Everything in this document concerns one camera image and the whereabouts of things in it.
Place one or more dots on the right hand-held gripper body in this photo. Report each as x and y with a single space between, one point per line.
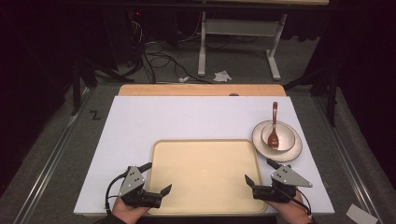
288 179

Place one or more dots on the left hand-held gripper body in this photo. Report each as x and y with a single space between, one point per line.
133 182

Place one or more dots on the person's left hand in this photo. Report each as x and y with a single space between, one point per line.
126 213

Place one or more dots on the person's right hand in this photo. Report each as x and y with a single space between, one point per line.
292 213

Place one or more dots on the white plate with dark rim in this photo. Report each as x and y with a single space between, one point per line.
288 155

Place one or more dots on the brown wooden spoon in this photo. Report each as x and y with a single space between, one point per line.
273 138

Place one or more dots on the white bowl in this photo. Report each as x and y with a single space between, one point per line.
286 137

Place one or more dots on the beige plastic tray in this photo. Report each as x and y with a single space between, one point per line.
205 177

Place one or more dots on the white table cover sheet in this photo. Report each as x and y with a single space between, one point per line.
186 118

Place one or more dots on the flat white paper sheet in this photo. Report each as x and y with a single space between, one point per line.
361 214

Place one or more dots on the black metal stand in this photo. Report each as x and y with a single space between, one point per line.
332 93
76 84

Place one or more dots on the small crumpled white paper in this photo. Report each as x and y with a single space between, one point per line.
183 79

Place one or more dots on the large crumpled white paper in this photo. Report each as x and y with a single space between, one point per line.
222 76

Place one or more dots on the black computer tower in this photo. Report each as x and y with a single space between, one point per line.
135 34

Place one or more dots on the metal floor rail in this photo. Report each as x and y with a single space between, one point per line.
46 168
351 168

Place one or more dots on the white metal desk frame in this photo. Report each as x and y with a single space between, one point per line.
239 27

